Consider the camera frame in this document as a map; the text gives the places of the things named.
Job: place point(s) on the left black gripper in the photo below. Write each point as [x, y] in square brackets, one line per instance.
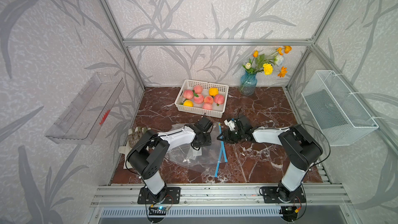
[209, 142]

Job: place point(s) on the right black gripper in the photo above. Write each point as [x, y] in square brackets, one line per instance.
[226, 136]

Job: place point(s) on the white plastic fruit basket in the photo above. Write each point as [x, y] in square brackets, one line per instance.
[217, 111]

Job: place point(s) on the clear zip-top bag blue zipper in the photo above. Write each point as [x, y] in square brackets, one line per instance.
[209, 159]

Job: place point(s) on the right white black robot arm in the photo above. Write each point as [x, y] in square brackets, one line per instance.
[301, 148]

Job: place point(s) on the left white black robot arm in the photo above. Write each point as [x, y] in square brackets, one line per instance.
[149, 152]

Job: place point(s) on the pink peach bottom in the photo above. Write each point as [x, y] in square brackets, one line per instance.
[207, 106]

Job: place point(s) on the yellow peach left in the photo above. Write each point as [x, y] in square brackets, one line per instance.
[188, 103]

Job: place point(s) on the yellow peach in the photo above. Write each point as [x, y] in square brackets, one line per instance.
[188, 103]
[213, 92]

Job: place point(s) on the yellow peach right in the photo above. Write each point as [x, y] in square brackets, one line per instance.
[213, 92]

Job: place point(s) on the pink peach top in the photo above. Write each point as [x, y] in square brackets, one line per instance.
[198, 89]

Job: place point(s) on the blue glass vase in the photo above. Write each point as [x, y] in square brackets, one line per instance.
[248, 83]

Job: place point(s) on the small brown woven basket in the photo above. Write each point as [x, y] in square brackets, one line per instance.
[134, 135]

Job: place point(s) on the orange yellow artificial flowers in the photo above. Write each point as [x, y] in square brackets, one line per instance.
[268, 63]

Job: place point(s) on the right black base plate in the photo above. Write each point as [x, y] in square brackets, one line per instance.
[274, 194]

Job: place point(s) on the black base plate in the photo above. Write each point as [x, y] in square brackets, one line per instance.
[171, 194]
[274, 194]

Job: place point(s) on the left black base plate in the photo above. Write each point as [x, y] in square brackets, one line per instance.
[171, 194]

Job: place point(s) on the white wire mesh basket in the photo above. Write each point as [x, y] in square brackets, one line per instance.
[337, 110]

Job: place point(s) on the clear plastic wall shelf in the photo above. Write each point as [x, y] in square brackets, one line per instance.
[82, 120]

